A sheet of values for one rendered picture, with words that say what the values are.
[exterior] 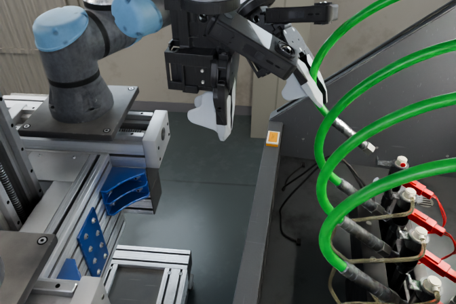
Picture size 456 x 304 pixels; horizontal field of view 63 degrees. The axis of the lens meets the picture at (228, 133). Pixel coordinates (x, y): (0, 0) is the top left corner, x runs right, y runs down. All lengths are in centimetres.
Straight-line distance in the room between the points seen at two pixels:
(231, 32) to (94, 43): 51
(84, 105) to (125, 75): 186
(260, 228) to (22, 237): 42
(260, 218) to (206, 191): 139
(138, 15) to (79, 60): 29
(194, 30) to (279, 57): 11
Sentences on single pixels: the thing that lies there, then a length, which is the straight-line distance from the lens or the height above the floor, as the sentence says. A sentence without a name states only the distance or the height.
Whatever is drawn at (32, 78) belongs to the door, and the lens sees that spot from 306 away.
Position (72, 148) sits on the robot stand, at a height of 95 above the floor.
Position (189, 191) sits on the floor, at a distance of 217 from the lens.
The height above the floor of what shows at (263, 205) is 95.
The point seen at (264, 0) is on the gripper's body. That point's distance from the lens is 66.
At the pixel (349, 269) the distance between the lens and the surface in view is 54.
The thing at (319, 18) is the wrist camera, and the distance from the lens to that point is 62.
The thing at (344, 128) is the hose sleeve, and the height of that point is 115.
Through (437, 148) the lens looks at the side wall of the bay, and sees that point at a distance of 113.
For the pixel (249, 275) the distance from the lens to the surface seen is 71.
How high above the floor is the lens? 155
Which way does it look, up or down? 37 degrees down
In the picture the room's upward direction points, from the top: straight up
